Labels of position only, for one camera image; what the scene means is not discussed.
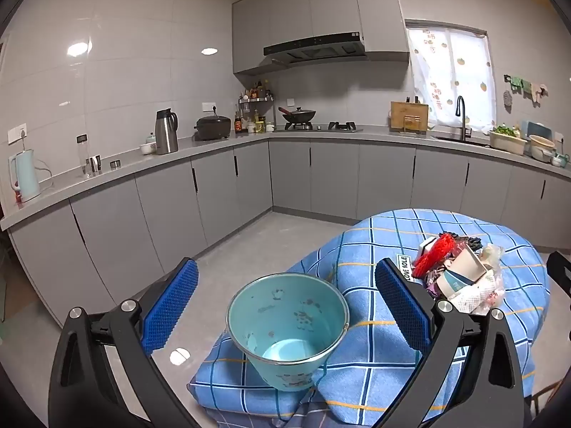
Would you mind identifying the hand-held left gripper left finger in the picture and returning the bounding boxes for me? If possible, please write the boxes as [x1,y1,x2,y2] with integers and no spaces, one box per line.
[48,257,199,428]

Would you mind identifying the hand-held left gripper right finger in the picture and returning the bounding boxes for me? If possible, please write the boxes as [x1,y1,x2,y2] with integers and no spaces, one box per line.
[374,258,526,428]

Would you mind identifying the purple wrapper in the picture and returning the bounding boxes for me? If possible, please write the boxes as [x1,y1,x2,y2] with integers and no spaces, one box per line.
[421,267,447,299]

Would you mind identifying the white paper cup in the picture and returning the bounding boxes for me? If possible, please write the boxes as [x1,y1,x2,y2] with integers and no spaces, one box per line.
[434,272,474,301]

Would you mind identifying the white sponge with black edge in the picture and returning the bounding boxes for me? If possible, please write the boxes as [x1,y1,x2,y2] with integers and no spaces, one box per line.
[418,236,441,260]

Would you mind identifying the white tissue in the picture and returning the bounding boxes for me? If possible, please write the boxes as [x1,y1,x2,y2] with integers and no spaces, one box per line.
[454,273,505,315]

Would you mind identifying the brown paper cup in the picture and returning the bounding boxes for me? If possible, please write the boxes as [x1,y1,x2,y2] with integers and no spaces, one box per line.
[448,247,488,287]

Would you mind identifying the black mesh net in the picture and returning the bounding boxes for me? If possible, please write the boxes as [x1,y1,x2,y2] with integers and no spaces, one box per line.
[446,231,485,253]

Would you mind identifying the clear plastic bag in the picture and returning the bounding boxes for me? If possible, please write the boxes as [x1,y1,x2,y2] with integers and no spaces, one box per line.
[479,244,506,277]

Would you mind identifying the teal metal bucket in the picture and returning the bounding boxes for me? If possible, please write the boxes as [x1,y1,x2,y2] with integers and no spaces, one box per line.
[226,273,350,392]

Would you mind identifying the blue plaid tablecloth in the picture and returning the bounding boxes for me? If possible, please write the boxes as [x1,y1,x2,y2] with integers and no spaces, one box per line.
[190,208,550,428]

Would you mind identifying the grey kitchen base cabinets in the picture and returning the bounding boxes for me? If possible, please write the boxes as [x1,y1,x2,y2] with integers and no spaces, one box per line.
[0,124,571,328]

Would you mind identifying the black chair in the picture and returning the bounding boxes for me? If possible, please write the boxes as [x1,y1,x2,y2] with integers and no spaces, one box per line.
[546,251,571,300]

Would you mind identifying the steel thermos jug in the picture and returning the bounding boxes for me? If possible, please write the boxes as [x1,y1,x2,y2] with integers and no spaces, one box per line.
[154,108,180,155]

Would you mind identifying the glass bottle with black lid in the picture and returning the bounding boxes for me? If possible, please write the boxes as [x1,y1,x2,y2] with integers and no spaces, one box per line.
[75,134,90,175]

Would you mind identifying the black rice cooker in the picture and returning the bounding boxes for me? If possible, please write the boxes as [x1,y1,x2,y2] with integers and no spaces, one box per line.
[193,115,232,142]

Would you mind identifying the wooden cutting board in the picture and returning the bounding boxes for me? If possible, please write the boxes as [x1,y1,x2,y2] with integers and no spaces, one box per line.
[390,100,429,134]

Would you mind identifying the white basin with greens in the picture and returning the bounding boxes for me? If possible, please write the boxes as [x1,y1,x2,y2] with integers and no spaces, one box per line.
[488,125,528,156]

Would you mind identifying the black kitchen faucet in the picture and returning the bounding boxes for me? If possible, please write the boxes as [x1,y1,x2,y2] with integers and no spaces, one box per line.
[455,95,473,144]

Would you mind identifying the pale blue electric kettle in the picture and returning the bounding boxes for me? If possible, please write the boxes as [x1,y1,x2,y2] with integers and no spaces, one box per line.
[7,149,42,203]

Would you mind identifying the gas stove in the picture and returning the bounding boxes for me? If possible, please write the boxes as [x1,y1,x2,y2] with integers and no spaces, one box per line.
[272,121,364,134]

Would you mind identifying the cream pot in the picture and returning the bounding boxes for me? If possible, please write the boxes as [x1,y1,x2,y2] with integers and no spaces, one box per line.
[528,134,556,162]

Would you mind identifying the corner spice rack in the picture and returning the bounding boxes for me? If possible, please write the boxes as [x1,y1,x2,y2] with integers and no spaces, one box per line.
[238,81,276,134]

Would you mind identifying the black wok with lid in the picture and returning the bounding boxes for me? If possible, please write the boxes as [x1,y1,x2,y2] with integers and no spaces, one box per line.
[278,106,317,125]

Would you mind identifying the white printed curtain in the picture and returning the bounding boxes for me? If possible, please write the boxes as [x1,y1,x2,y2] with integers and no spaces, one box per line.
[404,26,497,127]

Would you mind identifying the black range hood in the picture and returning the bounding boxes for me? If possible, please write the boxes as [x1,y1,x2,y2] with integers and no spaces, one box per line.
[263,31,368,66]

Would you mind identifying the grey upper cabinets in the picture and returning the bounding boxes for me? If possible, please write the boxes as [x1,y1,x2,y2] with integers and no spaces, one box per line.
[231,0,410,76]

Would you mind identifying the wall hooks with cloths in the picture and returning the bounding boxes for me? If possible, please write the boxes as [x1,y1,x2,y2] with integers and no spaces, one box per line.
[504,73,549,108]

